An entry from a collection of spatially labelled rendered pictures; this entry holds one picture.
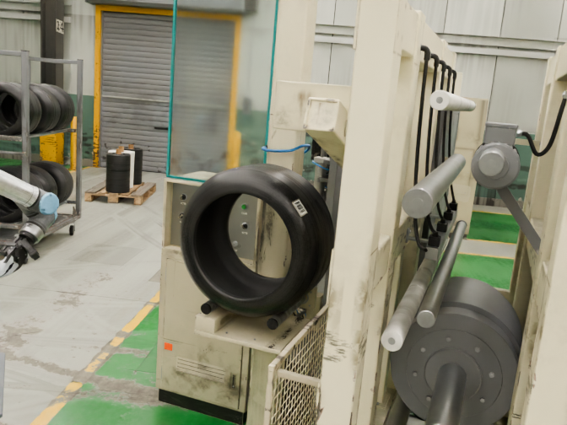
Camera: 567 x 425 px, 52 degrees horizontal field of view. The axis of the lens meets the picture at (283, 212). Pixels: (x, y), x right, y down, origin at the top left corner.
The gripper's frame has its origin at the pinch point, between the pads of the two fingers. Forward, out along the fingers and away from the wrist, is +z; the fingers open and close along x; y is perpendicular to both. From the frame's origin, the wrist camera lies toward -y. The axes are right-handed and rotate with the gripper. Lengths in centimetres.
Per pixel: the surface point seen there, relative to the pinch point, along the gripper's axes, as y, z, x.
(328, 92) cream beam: -132, -38, 68
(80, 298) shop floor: 114, -104, -185
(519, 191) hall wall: -254, -760, -624
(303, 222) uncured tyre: -119, -32, 17
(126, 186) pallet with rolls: 304, -403, -359
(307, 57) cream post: -104, -102, 41
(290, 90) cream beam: -120, -38, 68
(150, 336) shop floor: 28, -75, -167
